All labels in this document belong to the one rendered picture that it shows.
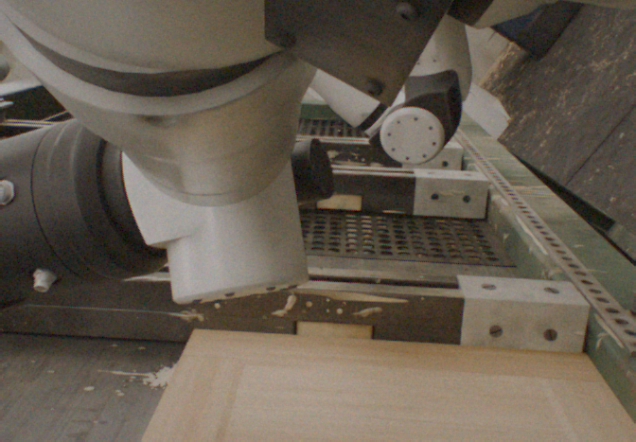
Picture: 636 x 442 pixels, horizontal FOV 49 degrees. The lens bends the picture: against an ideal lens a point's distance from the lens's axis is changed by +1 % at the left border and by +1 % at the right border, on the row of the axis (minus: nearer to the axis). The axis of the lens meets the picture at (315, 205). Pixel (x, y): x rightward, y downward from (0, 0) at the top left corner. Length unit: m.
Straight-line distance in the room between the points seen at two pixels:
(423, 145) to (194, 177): 0.65
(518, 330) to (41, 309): 0.50
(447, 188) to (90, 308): 0.68
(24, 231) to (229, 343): 0.39
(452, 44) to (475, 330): 0.32
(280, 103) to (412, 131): 0.68
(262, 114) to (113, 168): 0.19
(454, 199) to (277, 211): 0.92
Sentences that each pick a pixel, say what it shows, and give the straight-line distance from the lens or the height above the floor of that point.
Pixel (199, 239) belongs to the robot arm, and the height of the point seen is 1.29.
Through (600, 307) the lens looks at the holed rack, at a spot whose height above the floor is 0.89.
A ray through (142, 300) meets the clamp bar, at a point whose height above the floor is 1.30.
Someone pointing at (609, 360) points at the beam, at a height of 0.90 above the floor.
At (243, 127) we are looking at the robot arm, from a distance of 0.15.
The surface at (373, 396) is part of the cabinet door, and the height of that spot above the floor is 1.08.
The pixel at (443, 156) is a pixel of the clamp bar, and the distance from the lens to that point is 1.48.
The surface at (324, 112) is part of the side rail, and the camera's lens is 2.19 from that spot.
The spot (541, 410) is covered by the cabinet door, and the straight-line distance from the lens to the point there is 0.67.
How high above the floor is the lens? 1.29
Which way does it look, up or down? 7 degrees down
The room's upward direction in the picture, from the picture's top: 58 degrees counter-clockwise
